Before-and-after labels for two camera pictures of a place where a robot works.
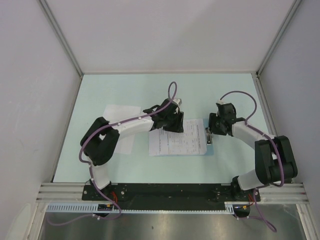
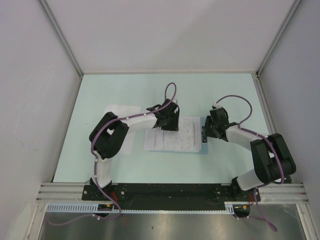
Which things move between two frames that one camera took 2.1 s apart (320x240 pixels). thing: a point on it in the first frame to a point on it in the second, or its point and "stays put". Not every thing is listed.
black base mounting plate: x=171 y=194 stays put
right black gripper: x=213 y=117 to x=208 y=121
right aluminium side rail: x=265 y=104 stays put
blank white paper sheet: x=117 y=113 stays put
